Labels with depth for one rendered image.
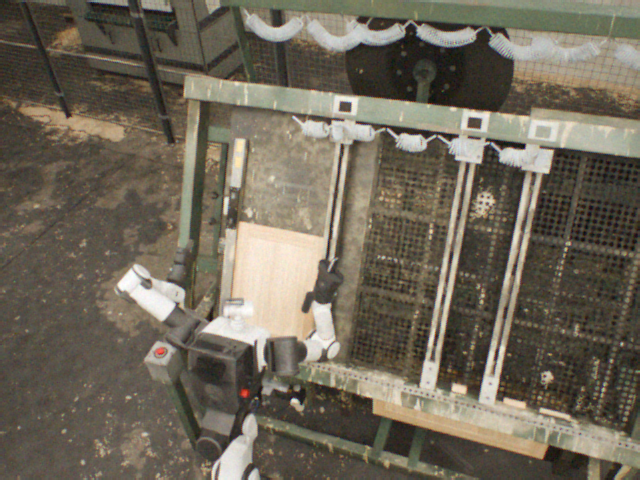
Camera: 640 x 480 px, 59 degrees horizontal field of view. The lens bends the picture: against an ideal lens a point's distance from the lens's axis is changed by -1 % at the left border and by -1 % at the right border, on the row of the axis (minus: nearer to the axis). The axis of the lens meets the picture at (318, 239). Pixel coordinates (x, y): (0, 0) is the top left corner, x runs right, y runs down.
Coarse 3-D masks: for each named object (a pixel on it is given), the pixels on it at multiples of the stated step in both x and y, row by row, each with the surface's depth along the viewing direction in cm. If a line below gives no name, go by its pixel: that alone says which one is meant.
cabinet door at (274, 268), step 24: (240, 240) 271; (264, 240) 268; (288, 240) 264; (312, 240) 260; (240, 264) 273; (264, 264) 270; (288, 264) 266; (312, 264) 262; (240, 288) 276; (264, 288) 272; (288, 288) 268; (312, 288) 264; (264, 312) 274; (288, 312) 270; (312, 312) 266
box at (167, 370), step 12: (156, 348) 273; (168, 348) 272; (144, 360) 269; (156, 360) 268; (168, 360) 268; (180, 360) 278; (156, 372) 273; (168, 372) 269; (180, 372) 281; (168, 384) 277
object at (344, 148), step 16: (336, 96) 236; (336, 112) 238; (352, 112) 235; (336, 128) 229; (336, 144) 244; (352, 144) 246; (336, 160) 245; (336, 176) 246; (336, 192) 248; (336, 208) 249; (336, 224) 250; (336, 240) 251; (336, 256) 256
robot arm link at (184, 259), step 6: (180, 252) 252; (186, 252) 253; (180, 258) 253; (186, 258) 254; (192, 258) 258; (180, 264) 253; (186, 264) 254; (174, 270) 251; (180, 270) 251; (186, 270) 253; (186, 276) 253
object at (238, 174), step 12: (240, 156) 262; (240, 168) 263; (240, 180) 264; (240, 192) 266; (240, 204) 268; (240, 216) 270; (228, 240) 271; (228, 252) 272; (228, 264) 273; (228, 276) 274; (228, 288) 275
